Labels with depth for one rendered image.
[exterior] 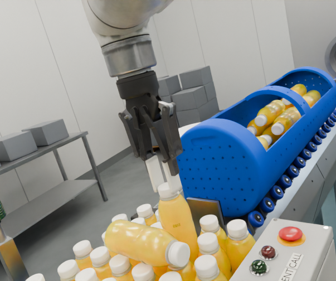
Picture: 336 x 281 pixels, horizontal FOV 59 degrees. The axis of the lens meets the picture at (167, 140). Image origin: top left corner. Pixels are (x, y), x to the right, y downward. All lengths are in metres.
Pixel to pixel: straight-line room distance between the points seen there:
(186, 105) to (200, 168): 3.66
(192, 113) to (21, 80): 2.37
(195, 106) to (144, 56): 3.94
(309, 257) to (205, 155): 0.43
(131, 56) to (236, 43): 5.75
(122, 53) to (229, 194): 0.51
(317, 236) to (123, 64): 0.42
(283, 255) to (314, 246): 0.05
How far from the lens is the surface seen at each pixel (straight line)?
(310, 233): 0.56
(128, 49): 0.52
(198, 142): 0.84
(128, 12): 0.38
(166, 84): 4.59
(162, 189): 0.59
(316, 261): 0.51
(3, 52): 4.33
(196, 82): 4.81
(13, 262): 0.91
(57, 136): 3.56
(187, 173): 0.91
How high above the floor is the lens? 1.42
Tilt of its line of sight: 14 degrees down
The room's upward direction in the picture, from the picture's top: 15 degrees counter-clockwise
